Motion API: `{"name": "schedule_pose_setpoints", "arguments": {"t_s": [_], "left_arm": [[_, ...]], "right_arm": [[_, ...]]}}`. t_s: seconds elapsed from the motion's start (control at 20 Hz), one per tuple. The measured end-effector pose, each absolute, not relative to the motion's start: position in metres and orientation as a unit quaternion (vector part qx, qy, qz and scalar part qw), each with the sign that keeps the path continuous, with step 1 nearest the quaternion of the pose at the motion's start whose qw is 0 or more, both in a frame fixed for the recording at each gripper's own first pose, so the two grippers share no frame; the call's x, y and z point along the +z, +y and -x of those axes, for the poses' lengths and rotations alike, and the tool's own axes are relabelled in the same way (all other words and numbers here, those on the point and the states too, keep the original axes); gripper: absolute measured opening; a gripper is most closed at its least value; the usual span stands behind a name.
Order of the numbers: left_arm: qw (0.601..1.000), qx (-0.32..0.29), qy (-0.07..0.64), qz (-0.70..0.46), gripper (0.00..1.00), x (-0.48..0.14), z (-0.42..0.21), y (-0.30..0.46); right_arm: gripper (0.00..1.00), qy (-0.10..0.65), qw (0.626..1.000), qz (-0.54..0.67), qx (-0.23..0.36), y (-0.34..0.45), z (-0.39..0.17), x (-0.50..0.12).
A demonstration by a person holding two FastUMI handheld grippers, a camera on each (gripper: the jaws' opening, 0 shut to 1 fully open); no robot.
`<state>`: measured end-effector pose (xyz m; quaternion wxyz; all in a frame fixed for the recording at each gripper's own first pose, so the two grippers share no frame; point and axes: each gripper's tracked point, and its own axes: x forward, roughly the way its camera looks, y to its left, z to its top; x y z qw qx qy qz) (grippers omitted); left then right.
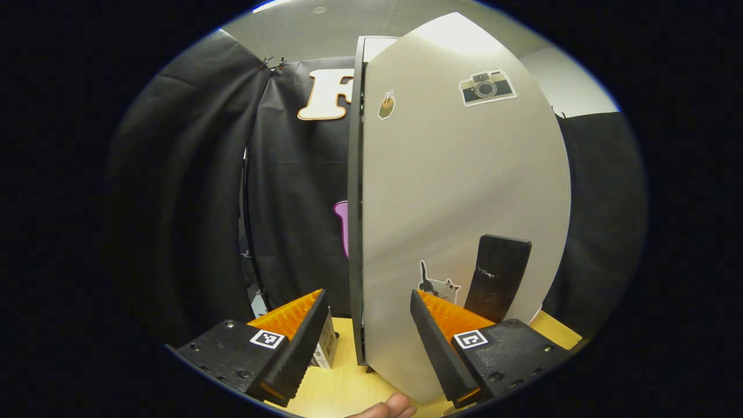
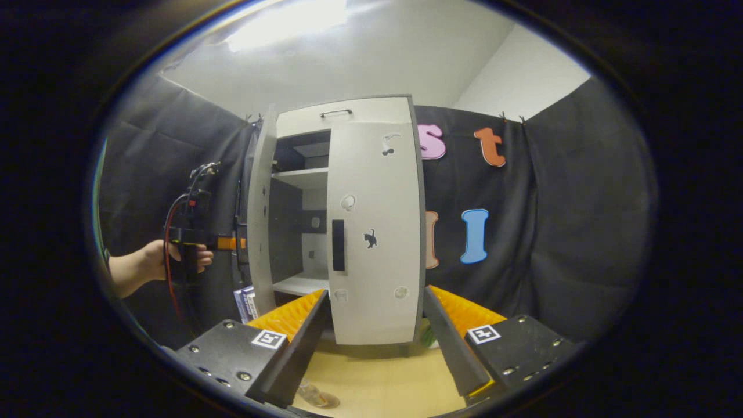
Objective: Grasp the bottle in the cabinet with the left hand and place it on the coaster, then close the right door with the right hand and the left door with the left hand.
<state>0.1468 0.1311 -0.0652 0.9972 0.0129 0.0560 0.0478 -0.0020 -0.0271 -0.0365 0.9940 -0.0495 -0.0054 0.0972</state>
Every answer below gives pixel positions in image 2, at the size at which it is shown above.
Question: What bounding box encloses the white cabinet with grey interior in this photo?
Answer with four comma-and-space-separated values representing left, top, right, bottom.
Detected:
246, 94, 428, 347

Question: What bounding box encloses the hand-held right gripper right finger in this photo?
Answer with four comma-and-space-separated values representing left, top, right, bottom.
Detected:
421, 285, 576, 401

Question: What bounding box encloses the white cabinet door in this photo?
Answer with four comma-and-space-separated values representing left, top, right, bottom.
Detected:
326, 120, 424, 347
246, 104, 280, 318

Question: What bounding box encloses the white cabinet shelf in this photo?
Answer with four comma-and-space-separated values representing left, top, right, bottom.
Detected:
271, 167, 330, 190

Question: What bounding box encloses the red cable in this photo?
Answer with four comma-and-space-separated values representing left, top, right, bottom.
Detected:
164, 194, 193, 321

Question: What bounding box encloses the blue white printed packet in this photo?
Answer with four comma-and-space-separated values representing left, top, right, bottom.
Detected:
233, 284, 259, 325

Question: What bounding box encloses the round brown coaster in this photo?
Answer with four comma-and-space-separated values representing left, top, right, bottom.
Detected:
308, 390, 342, 410

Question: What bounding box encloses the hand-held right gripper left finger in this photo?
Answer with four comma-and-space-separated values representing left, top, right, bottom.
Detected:
158, 289, 330, 409

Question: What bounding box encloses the clear plastic bottle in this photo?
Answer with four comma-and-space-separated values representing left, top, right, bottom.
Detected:
298, 378, 327, 405

